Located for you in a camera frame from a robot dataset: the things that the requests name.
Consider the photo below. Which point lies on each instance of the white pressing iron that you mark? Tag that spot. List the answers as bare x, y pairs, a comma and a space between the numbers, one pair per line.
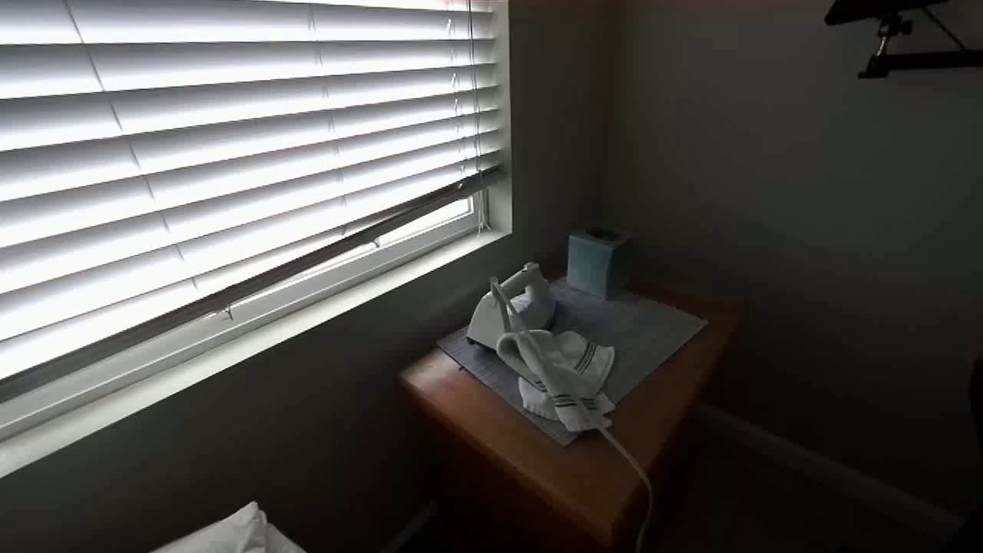
491, 310

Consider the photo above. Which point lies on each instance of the teal tissue box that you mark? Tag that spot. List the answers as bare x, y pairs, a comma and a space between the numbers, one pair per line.
597, 266

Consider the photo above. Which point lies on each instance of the white folded cloth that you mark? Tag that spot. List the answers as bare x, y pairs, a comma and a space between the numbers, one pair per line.
571, 372

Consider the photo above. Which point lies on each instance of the grey woven placemat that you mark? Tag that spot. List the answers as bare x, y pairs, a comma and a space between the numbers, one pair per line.
646, 325

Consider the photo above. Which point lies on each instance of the wooden nightstand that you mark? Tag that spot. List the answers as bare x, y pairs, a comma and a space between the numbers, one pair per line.
533, 463

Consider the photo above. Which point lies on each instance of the white window blinds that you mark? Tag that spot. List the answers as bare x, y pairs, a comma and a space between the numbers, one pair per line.
202, 110

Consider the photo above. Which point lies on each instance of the white bed duvet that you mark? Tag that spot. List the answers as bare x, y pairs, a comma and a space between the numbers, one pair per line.
231, 531

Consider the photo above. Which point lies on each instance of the white baseboard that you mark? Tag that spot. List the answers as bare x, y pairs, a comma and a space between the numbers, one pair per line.
818, 464

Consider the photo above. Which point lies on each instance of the white window frame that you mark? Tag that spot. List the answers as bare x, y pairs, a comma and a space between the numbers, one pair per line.
266, 332

